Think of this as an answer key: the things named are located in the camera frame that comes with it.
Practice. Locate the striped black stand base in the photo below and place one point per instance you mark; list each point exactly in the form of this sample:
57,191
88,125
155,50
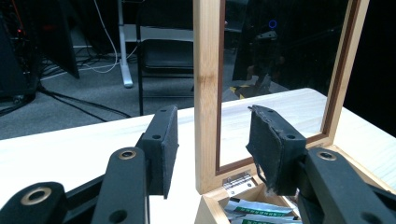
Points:
246,90

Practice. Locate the black panel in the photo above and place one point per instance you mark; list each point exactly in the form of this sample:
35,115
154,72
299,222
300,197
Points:
60,34

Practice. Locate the green white packets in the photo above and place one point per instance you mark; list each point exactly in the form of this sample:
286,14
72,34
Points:
261,213

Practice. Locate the black equipment rack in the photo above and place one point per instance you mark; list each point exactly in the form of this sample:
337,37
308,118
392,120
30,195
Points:
15,56

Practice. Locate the black folding chair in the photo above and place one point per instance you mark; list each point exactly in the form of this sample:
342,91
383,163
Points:
168,54

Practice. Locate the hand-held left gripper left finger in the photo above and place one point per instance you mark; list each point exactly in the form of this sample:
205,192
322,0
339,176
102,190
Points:
162,146

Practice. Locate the wooden tea box glass lid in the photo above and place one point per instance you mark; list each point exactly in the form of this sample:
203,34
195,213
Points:
207,93

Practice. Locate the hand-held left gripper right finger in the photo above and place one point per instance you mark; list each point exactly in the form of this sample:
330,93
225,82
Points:
277,155

